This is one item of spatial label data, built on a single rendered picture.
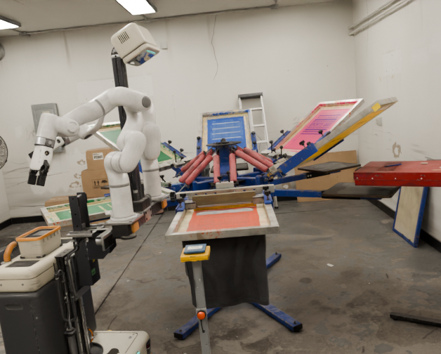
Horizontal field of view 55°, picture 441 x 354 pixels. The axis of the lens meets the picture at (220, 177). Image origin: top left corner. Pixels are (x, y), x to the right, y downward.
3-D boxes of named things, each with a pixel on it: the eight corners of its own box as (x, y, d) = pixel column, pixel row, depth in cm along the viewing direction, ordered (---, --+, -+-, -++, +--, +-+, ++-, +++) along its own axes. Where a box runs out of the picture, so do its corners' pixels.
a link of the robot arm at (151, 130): (154, 92, 243) (161, 90, 226) (154, 158, 248) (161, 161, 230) (128, 91, 238) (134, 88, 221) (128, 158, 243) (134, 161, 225)
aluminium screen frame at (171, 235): (279, 233, 215) (279, 225, 215) (165, 242, 218) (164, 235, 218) (267, 199, 293) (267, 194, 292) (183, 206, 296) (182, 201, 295)
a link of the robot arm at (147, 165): (156, 168, 248) (153, 140, 245) (161, 170, 236) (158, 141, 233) (140, 170, 245) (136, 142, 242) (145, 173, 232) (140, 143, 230)
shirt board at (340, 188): (402, 194, 306) (402, 182, 304) (391, 208, 272) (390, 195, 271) (240, 189, 378) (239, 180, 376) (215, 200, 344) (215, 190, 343)
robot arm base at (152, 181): (134, 200, 239) (130, 173, 237) (142, 195, 251) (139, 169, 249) (161, 199, 236) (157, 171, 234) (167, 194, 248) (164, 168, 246)
